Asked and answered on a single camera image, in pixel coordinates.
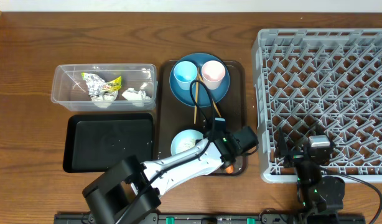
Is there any orange carrot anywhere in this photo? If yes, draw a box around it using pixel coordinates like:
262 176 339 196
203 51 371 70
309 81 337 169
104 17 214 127
225 165 234 174

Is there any light blue bowl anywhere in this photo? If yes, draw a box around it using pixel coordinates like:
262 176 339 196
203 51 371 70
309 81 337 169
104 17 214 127
170 129 203 156

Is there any white tissue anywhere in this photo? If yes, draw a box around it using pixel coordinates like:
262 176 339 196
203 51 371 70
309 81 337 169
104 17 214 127
122 88 151 107

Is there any snack wrapper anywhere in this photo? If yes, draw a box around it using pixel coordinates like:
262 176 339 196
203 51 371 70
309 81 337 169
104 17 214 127
81 72 122 101

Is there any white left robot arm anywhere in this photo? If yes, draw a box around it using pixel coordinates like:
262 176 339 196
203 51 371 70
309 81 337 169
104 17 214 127
82 131 256 223

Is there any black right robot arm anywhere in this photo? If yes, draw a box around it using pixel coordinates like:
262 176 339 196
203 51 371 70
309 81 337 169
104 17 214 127
274 126 345 223

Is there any grey dishwasher rack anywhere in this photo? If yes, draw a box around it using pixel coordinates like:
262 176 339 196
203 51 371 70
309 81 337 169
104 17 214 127
251 28 382 184

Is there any brown serving tray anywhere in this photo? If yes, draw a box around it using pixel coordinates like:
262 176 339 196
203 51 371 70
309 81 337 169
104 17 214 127
153 60 246 160

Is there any pink cup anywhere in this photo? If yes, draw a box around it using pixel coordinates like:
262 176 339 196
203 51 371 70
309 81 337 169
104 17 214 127
202 60 226 90

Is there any right wooden chopstick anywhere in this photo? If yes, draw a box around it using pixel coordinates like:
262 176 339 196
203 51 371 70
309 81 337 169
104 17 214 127
198 72 222 118

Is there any wooden chopstick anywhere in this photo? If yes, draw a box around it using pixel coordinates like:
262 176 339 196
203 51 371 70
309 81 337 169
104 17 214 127
198 72 222 118
193 67 200 124

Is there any left wooden chopstick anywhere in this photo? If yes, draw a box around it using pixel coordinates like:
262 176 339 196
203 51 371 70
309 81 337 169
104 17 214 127
193 67 200 124

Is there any light blue cup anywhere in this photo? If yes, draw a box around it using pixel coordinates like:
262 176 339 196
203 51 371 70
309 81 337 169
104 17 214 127
174 61 198 90

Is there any black tray bin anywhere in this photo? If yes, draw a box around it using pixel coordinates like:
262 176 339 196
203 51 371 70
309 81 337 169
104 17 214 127
63 113 154 173

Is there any clear plastic bin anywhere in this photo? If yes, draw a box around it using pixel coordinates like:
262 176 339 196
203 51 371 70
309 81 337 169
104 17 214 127
51 63 157 111

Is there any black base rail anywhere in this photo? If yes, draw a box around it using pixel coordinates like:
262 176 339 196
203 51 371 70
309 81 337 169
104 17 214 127
54 213 297 224

